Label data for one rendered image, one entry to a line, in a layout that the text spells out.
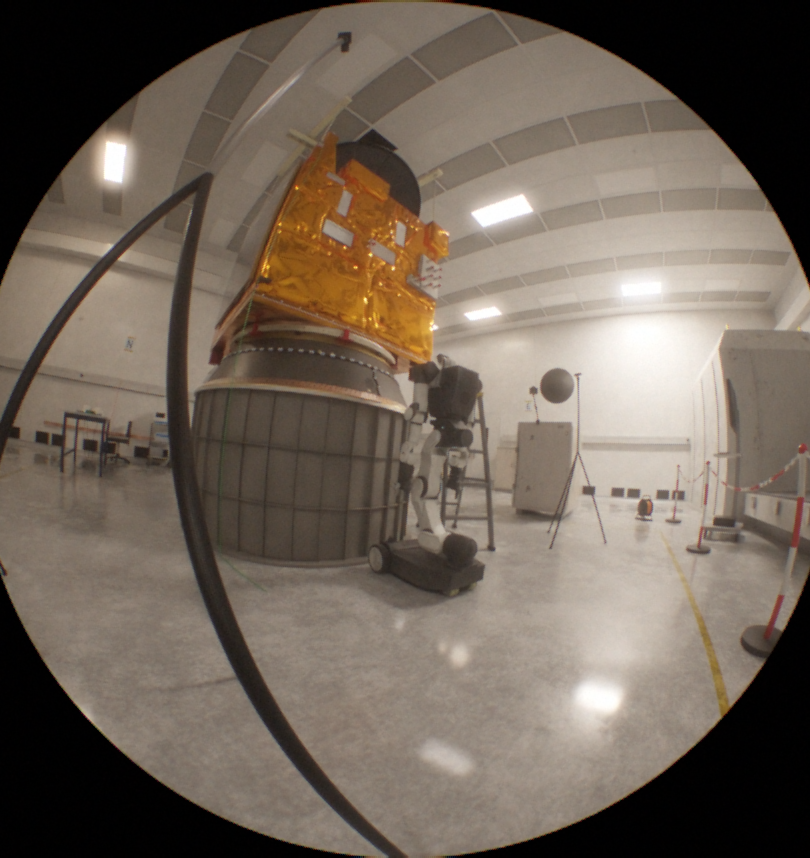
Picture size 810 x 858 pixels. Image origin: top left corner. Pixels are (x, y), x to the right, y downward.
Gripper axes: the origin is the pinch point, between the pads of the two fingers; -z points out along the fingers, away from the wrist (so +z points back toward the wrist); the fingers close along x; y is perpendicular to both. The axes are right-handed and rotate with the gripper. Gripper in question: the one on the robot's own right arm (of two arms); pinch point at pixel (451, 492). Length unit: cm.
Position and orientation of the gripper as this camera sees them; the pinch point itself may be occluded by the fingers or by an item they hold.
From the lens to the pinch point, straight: 216.4
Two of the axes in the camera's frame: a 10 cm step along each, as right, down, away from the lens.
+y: -7.9, -1.3, -6.0
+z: 2.1, -9.8, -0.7
